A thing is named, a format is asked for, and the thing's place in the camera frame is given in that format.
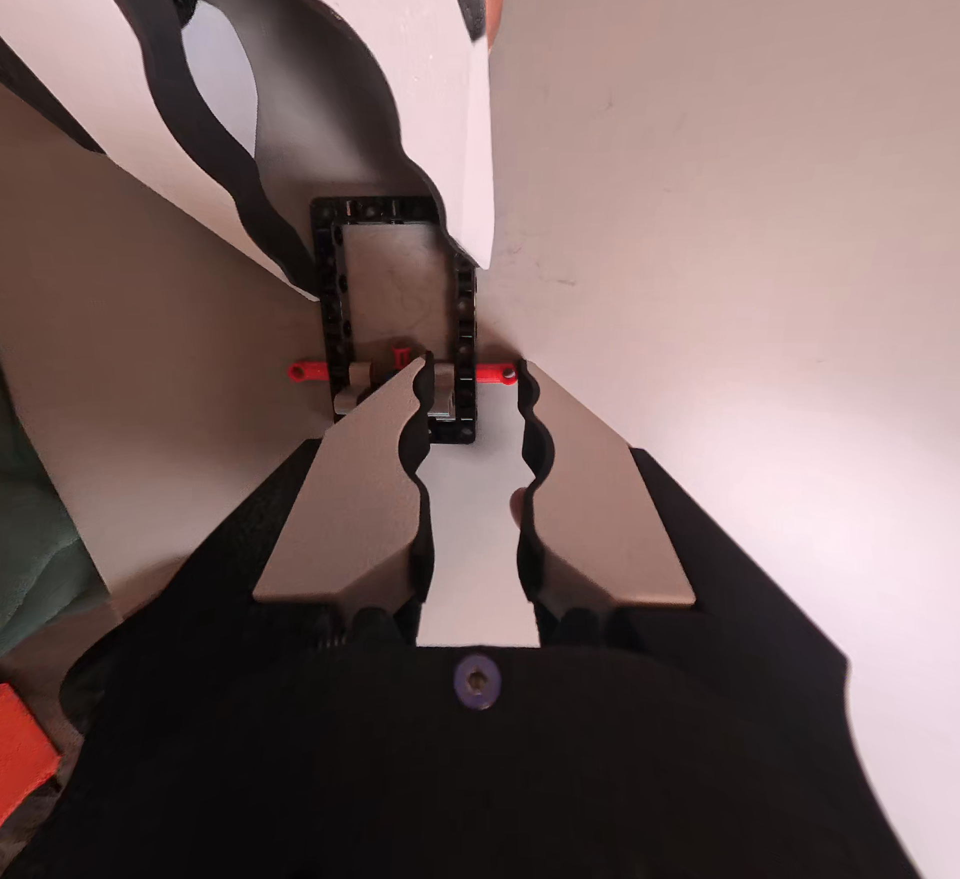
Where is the orange flat object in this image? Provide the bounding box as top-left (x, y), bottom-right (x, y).
top-left (0, 682), bottom-right (61, 824)

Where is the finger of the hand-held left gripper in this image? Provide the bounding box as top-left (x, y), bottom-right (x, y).
top-left (258, 0), bottom-right (496, 271)
top-left (0, 0), bottom-right (321, 303)

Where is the black lego frame assembly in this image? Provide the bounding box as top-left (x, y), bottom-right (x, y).
top-left (288, 196), bottom-right (520, 445)

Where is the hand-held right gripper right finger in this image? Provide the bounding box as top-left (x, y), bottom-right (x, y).
top-left (516, 360), bottom-right (697, 642)

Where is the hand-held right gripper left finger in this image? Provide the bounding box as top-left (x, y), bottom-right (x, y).
top-left (253, 352), bottom-right (436, 642)

